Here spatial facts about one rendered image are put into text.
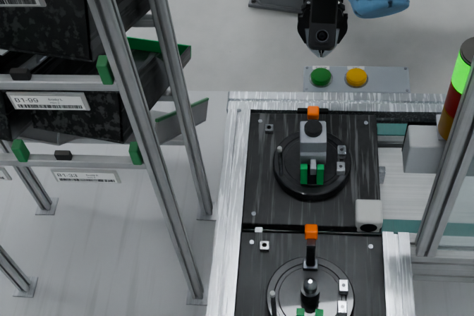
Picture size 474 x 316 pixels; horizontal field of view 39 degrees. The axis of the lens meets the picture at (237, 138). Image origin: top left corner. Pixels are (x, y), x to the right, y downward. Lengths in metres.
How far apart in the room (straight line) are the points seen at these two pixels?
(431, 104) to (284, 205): 0.36
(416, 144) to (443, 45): 0.67
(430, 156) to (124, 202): 0.65
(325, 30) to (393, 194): 0.33
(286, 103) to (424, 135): 0.44
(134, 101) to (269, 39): 0.87
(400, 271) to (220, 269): 0.30
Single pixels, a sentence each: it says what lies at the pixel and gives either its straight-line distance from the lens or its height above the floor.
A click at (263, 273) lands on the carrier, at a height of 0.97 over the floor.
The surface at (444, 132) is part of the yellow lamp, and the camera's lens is 0.93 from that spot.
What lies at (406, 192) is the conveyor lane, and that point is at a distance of 1.29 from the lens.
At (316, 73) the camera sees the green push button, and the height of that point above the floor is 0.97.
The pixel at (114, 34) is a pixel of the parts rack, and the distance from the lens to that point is 0.67.
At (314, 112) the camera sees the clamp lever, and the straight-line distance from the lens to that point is 1.17.
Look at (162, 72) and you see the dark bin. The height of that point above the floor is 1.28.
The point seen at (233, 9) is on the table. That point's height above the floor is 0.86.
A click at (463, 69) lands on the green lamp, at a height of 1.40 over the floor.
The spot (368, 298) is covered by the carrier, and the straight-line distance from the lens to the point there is 1.13.
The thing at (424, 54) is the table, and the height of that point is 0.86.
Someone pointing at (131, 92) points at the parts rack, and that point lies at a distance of 0.73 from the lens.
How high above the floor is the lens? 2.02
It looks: 55 degrees down
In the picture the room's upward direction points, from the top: 8 degrees counter-clockwise
